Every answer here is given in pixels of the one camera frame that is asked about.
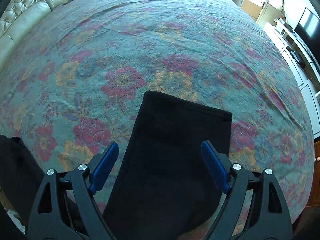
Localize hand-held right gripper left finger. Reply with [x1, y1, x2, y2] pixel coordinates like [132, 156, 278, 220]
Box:
[26, 141, 119, 240]

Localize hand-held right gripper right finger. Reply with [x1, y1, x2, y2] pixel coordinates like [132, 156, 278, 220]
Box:
[200, 140, 293, 240]

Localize black pants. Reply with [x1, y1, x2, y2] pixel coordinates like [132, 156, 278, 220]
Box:
[0, 90, 233, 240]

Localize brown wooden cabinet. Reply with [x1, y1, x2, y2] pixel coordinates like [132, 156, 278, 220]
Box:
[306, 135, 320, 208]

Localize floral bed blanket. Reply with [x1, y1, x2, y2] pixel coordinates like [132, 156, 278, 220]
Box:
[0, 0, 314, 240]

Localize white television cabinet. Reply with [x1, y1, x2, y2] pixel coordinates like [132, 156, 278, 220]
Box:
[264, 19, 320, 120]

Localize cream dresser with oval mirror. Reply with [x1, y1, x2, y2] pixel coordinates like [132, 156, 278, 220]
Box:
[232, 0, 285, 28]

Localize black flat television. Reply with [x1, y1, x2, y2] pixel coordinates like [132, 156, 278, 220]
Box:
[294, 7, 320, 43]

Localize cream tufted leather headboard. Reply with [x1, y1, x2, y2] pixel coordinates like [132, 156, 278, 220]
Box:
[0, 0, 68, 63]

